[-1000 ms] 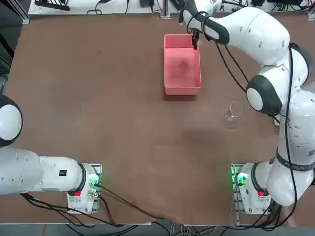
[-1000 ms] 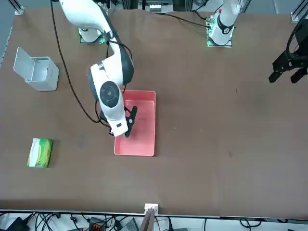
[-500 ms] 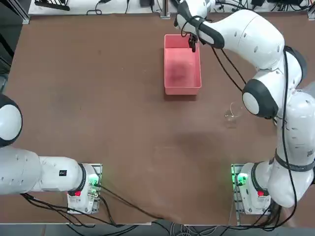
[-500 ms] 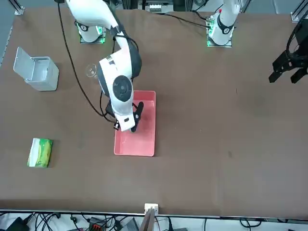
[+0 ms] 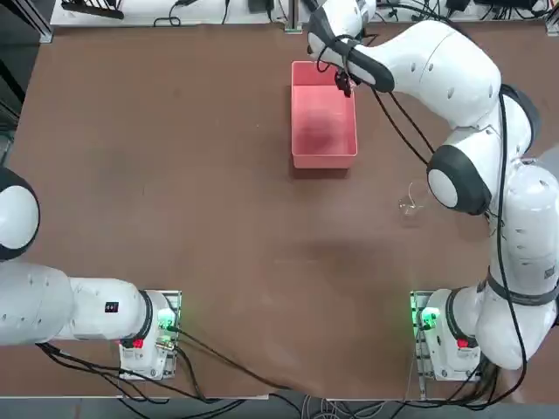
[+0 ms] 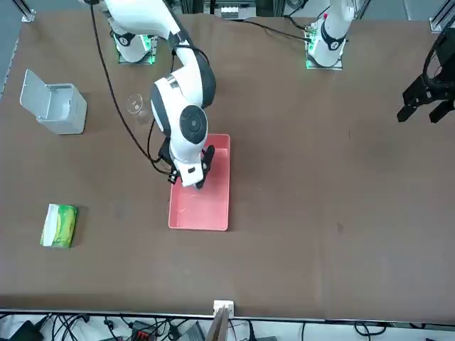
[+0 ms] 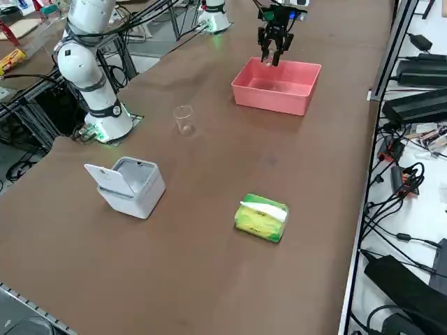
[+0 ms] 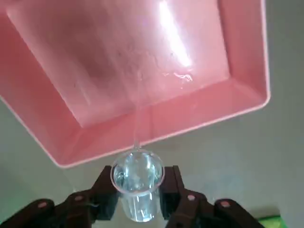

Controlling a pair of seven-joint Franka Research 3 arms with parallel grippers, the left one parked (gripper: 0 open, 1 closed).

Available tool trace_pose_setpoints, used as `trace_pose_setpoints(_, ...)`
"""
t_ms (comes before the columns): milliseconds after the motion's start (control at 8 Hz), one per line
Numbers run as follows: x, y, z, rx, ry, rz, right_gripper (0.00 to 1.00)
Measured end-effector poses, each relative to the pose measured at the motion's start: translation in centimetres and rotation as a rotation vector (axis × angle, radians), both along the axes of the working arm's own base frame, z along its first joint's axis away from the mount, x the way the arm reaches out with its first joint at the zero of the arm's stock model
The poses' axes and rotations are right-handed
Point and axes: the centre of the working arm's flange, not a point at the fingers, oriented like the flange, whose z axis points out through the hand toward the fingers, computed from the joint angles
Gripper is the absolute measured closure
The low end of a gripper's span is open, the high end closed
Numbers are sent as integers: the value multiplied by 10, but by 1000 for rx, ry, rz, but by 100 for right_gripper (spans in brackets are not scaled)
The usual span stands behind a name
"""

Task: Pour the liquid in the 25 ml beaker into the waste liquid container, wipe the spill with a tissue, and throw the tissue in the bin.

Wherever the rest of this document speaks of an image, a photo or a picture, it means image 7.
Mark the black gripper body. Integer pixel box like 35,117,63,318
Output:
258,3,301,36

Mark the pink plastic container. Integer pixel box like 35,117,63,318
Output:
231,57,323,117

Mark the large glass beaker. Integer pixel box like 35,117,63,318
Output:
173,105,196,137

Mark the green tissue pack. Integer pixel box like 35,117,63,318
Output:
233,193,290,244

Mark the white bin with lid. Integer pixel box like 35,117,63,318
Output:
83,156,166,220

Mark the small black power adapter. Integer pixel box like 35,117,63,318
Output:
407,33,434,52

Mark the long black power supply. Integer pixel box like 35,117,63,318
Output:
381,89,447,124
396,52,447,88

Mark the red black electronic module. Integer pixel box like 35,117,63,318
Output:
378,136,406,162

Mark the orange black electronic module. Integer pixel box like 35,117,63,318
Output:
390,165,423,199

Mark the wooden board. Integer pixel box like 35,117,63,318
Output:
0,17,43,42

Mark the yellow snack packet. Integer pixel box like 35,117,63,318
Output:
0,47,29,76

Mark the grey monitor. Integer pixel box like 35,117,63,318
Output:
0,281,78,335

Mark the aluminium frame post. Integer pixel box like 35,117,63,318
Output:
368,0,420,102

